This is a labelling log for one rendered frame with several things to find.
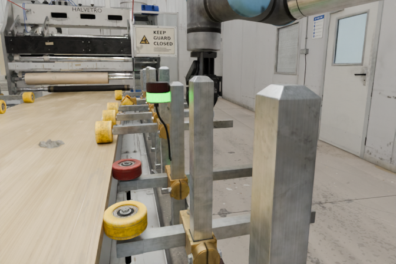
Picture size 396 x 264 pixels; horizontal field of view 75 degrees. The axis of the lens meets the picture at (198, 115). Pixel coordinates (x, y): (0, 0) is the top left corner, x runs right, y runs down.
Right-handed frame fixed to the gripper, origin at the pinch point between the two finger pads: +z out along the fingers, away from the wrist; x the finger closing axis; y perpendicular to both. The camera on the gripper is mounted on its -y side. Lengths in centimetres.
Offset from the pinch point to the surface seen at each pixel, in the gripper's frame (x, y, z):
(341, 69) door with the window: 271, -236, -13
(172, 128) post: -9.2, 4.3, -0.1
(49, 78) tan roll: -99, -227, -6
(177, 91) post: -7.8, 4.3, -10.0
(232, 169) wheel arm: 10.0, -0.3, 15.1
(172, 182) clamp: -9.6, 5.0, 14.8
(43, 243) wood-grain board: -33.9, 28.6, 11.3
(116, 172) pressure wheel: -24.0, 1.5, 11.6
